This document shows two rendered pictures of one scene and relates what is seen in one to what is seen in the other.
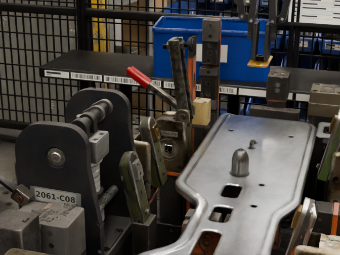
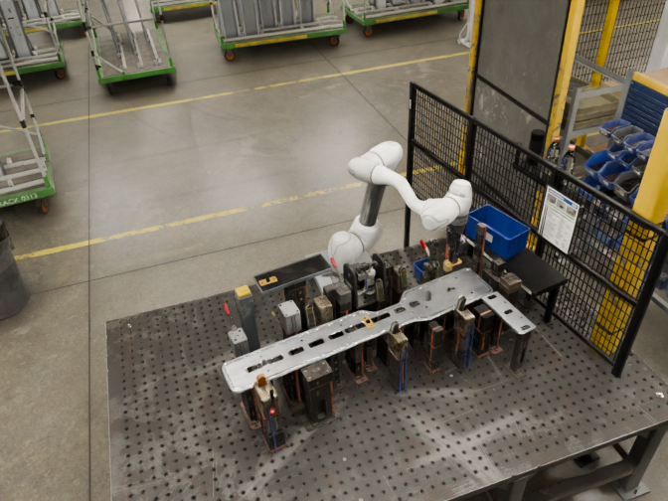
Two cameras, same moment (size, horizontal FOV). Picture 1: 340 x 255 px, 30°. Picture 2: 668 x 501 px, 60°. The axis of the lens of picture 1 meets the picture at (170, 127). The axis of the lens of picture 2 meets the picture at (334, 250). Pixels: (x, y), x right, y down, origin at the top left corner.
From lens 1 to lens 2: 2.15 m
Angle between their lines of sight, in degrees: 45
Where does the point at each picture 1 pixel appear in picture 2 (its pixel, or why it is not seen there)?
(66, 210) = (345, 290)
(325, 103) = (504, 284)
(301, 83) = (519, 267)
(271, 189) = (426, 310)
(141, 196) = (380, 292)
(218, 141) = (442, 280)
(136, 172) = (378, 286)
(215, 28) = (480, 230)
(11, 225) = (326, 289)
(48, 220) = (339, 290)
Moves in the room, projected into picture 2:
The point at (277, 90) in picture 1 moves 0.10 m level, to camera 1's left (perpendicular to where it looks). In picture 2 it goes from (494, 267) to (478, 259)
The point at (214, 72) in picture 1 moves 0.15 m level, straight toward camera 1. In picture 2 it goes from (478, 247) to (459, 258)
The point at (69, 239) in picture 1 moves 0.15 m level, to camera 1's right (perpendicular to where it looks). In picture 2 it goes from (341, 298) to (364, 313)
